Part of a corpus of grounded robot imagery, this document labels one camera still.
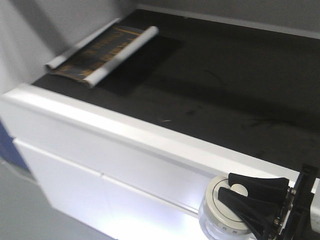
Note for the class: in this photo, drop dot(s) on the glass jar with cream lid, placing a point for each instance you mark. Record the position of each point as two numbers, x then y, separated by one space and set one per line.
216 220

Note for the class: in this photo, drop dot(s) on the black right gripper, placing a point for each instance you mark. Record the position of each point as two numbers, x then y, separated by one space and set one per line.
273 210

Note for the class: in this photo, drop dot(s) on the rolled white dark poster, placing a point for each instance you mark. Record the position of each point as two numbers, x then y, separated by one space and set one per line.
96 56

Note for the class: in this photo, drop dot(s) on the white cabinet front ledge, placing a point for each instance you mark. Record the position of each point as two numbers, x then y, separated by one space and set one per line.
134 164

